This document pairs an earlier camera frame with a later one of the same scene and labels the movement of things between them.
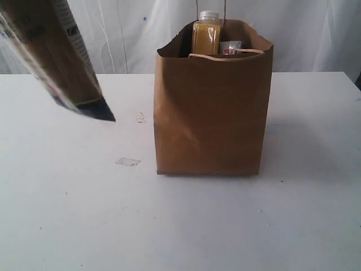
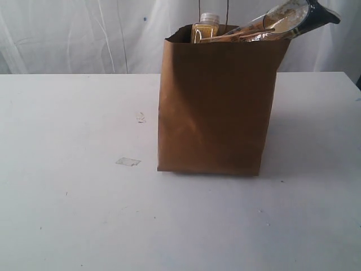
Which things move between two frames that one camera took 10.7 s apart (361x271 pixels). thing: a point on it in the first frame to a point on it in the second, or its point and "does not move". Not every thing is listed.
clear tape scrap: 140,117 does not move
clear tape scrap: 127,161 does not move
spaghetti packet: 47,36 to 277,24
